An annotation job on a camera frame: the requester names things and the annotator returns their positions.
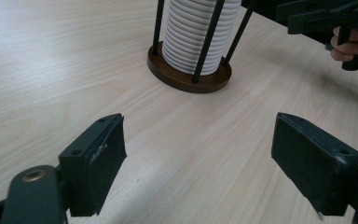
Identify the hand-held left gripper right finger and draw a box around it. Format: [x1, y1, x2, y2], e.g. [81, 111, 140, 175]
[270, 112, 358, 217]

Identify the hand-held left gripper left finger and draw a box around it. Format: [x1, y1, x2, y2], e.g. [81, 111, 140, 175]
[58, 113, 128, 217]

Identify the stack of white paper cups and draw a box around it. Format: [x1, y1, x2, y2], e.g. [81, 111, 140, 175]
[161, 0, 242, 77]

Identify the brown cup holder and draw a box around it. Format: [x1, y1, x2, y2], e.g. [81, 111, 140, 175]
[146, 0, 255, 94]

